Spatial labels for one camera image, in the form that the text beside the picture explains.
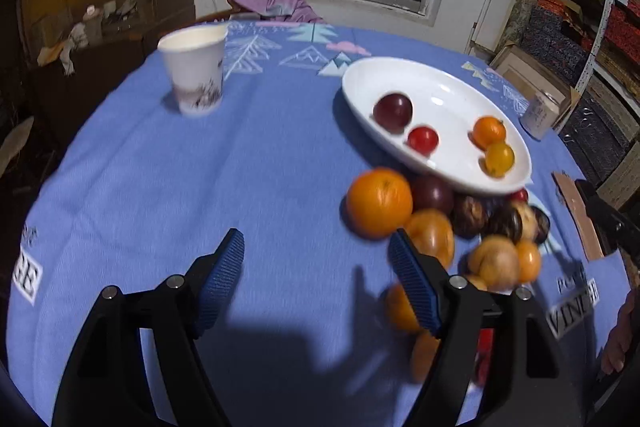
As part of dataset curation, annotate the cardboard box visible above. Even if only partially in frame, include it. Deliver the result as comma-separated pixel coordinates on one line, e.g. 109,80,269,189
487,42,581,128

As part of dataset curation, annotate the small yellow tomato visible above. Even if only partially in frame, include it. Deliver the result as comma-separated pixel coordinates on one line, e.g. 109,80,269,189
482,142,516,178

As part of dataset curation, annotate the stack of patterned boxes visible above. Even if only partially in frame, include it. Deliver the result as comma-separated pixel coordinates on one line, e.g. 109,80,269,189
520,0,640,208

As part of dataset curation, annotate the brown cardboard piece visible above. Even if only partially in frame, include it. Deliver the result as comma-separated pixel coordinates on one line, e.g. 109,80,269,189
552,171,606,262

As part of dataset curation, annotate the wooden chair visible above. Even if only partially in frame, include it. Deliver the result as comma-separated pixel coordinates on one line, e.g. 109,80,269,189
195,9,251,26

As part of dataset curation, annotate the white crumpled rag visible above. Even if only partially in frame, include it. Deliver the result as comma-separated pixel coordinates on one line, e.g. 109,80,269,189
37,22,91,75

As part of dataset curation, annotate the dark purple plum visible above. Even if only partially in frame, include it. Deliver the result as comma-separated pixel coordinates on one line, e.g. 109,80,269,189
372,92,414,132
411,174,456,215

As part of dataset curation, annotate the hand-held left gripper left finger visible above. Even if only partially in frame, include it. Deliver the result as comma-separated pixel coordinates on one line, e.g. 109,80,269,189
51,228,246,427

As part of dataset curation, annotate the small orange tangerine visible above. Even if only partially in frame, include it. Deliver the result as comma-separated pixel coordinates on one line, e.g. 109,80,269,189
410,331,442,383
472,116,507,151
385,283,423,334
515,241,542,284

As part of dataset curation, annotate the white oval plate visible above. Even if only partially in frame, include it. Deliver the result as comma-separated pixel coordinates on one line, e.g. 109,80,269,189
341,57,532,198

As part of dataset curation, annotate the white paper cup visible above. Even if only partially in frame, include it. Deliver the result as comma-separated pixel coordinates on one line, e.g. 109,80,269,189
157,24,228,118

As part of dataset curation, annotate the red cherry tomato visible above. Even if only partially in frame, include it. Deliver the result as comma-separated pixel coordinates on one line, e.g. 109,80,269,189
406,126,440,155

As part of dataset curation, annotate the large orange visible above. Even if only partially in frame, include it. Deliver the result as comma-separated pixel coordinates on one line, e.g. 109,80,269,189
346,168,415,240

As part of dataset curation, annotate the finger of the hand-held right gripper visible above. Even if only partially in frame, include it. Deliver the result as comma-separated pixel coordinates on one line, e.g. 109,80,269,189
575,179,640,258

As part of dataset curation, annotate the person's right hand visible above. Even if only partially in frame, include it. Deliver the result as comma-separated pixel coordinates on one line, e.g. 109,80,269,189
601,289,640,375

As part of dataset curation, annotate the blue printed tablecloth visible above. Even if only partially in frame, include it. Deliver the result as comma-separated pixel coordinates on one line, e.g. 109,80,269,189
7,19,633,427

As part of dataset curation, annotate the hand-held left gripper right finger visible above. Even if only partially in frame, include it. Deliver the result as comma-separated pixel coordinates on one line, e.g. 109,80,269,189
389,229,586,427

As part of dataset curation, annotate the white metal shelf rack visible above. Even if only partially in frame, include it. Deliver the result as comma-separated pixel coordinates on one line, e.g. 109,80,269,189
572,0,640,108

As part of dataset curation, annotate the white drink can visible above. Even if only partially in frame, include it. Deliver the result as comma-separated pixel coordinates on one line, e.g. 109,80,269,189
519,91,560,142

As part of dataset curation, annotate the dark brown wrinkled fruit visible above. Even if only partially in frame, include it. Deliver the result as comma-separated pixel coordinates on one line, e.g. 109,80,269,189
452,196,488,239
486,204,523,242
531,207,552,245

